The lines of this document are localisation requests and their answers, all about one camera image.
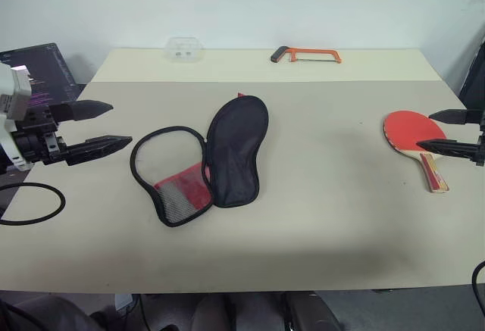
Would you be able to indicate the grey laptop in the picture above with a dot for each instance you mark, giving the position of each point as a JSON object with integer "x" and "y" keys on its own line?
{"x": 49, "y": 73}

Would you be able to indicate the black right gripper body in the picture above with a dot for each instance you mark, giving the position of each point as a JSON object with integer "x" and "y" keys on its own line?
{"x": 481, "y": 134}

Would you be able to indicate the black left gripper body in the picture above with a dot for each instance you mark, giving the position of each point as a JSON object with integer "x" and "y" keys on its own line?
{"x": 36, "y": 143}

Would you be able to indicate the red table tennis paddle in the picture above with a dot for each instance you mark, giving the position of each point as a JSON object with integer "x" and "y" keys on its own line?
{"x": 411, "y": 130}

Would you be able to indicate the clear plastic box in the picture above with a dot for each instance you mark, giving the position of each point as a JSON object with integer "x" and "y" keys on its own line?
{"x": 183, "y": 49}

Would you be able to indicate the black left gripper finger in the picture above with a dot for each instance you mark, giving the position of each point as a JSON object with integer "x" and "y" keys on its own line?
{"x": 98, "y": 147}
{"x": 87, "y": 110}

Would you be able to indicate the black paddle cover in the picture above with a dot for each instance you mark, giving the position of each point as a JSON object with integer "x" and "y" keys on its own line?
{"x": 235, "y": 149}

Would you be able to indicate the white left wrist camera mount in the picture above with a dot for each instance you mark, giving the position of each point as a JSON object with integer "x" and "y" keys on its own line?
{"x": 13, "y": 88}

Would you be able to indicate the orange hacksaw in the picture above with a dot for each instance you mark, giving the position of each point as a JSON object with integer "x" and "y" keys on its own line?
{"x": 314, "y": 51}

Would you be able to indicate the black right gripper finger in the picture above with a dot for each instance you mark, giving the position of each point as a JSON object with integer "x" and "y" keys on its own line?
{"x": 452, "y": 116}
{"x": 451, "y": 148}

